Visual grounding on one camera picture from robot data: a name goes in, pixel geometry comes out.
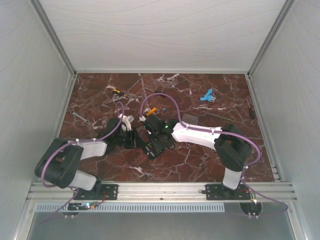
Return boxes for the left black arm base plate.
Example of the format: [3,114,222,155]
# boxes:
[74,184,119,201]

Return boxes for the orange handled screwdriver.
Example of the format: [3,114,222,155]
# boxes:
[146,107,157,117]

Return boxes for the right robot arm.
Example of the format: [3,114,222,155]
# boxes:
[139,115,251,200]

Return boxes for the black handled screwdriver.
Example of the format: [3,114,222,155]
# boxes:
[145,88,166,96]

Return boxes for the thin black screwdriver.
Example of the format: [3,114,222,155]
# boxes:
[246,99,256,120]

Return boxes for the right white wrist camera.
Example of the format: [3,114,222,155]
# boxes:
[139,115,146,122]

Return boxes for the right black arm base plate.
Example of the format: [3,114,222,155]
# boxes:
[201,183,252,201]

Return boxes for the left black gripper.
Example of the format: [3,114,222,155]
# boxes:
[114,127,147,150]

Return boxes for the slotted grey cable duct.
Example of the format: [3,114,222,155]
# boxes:
[36,202,225,213]

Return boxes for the silver wrench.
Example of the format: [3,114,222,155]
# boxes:
[70,110,90,123]

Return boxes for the clear plastic fuse box cover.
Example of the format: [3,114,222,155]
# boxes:
[182,114,199,125]

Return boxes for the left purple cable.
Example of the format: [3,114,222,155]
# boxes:
[39,101,125,223]

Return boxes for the aluminium rail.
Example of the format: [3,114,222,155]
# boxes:
[26,182,297,203]

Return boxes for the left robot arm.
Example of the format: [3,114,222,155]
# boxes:
[34,115,137,200]

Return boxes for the blue plastic connector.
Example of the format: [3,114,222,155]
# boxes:
[199,89,216,103]

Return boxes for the black fuse box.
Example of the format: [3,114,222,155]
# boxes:
[142,141,165,160]

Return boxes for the yellow black screwdriver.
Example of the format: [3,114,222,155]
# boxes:
[112,89,130,100]

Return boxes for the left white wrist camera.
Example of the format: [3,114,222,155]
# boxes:
[118,114,134,132]

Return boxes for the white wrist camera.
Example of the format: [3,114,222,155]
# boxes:
[118,114,134,132]
[139,115,146,122]

